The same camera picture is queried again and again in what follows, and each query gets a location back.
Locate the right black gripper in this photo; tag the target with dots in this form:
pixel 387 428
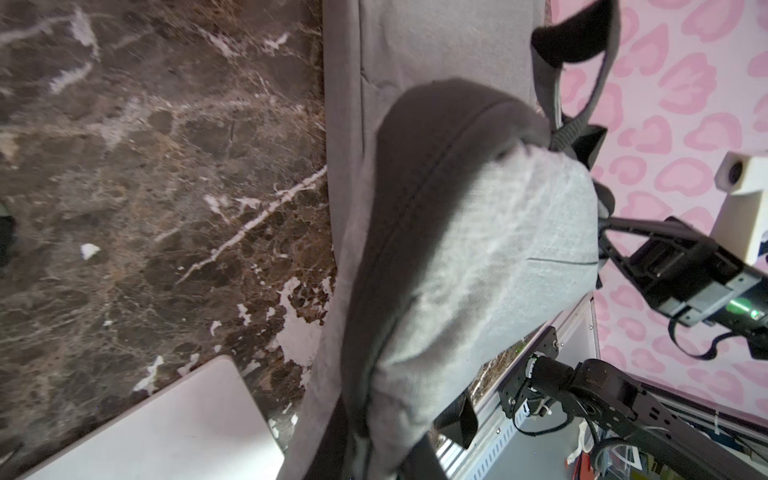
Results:
pixel 683 277

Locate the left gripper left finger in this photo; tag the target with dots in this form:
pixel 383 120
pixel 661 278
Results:
pixel 338 454

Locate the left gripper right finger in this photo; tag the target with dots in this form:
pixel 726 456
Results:
pixel 422 463

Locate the silver apple laptop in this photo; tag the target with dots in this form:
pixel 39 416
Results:
pixel 204 426

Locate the grey laptop bag with strap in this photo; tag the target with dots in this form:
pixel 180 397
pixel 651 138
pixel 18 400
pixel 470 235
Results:
pixel 469 222

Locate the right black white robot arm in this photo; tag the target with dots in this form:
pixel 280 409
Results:
pixel 609 398

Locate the aluminium front rail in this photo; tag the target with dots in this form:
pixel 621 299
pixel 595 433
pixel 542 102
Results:
pixel 499 450

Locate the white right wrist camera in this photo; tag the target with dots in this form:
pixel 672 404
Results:
pixel 741 224

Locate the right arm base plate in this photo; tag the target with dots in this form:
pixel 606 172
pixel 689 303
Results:
pixel 514 389

